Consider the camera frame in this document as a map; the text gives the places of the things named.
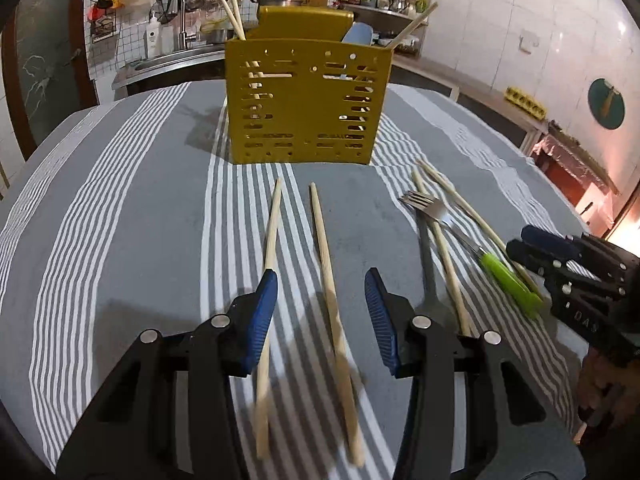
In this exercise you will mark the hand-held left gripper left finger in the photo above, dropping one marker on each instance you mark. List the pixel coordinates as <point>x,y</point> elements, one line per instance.
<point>260,315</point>

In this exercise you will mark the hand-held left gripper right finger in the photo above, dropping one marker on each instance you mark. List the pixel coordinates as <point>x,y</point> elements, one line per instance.
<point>382,322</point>

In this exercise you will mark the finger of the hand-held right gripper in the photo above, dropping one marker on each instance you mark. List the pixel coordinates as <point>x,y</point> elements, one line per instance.
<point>530,256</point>
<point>545,237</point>

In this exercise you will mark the wooden chopstick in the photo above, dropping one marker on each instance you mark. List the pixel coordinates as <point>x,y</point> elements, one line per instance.
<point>447,270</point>
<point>239,15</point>
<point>272,230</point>
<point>231,17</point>
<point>327,280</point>
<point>414,25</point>
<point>470,212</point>

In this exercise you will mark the yellow perforated utensil holder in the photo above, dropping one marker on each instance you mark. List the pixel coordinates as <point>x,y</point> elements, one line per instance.
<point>300,110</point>

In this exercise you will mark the light blue plastic spoon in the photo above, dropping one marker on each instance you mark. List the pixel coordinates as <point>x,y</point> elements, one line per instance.
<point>357,34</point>

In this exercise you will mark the person's right hand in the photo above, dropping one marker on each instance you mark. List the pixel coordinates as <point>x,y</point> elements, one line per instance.
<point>597,380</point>

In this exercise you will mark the orange low cabinet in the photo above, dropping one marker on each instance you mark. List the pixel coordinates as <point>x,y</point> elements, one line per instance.
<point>575,180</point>

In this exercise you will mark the yellow egg carton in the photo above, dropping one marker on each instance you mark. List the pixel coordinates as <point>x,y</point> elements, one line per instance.
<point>526,102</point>

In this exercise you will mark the green round board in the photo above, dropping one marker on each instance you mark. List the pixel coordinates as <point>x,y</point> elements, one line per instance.
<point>606,105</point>

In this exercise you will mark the grey striped tablecloth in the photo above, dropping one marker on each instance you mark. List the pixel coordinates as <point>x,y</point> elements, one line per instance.
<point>150,210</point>

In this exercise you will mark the steel corner shelf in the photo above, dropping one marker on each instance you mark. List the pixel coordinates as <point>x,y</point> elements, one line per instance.
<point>395,15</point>

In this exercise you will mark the steel sink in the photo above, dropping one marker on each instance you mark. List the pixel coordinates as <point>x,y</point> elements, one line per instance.
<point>165,62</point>

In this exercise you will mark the white soap bottle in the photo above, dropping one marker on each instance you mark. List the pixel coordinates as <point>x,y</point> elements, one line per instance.
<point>153,39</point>

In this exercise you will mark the steel faucet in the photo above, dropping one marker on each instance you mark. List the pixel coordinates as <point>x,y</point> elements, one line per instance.
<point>185,25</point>

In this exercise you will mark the brown glass panel door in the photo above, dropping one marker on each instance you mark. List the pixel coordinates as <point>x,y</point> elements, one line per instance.
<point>47,60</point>

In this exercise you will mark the white wall socket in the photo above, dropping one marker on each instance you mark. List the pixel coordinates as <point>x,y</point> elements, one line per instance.
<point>530,44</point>

